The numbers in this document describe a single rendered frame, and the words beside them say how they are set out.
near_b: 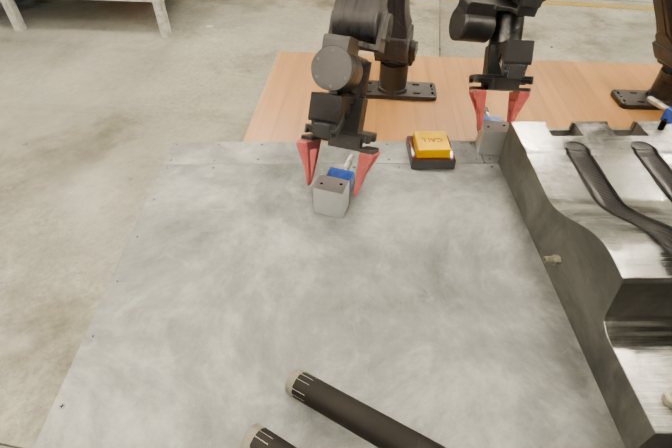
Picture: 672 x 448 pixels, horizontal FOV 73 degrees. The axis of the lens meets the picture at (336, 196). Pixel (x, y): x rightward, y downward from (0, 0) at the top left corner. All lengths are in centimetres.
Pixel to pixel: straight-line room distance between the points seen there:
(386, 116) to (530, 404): 62
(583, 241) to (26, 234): 198
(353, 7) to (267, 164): 33
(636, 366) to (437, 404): 21
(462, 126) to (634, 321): 52
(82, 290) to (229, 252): 121
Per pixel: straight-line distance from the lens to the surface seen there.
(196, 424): 57
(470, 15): 85
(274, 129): 95
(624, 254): 59
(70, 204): 224
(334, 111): 60
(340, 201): 70
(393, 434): 49
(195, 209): 78
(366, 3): 69
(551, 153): 80
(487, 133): 88
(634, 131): 95
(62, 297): 188
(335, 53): 61
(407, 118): 98
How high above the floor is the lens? 131
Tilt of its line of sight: 42 degrees down
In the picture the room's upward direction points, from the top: straight up
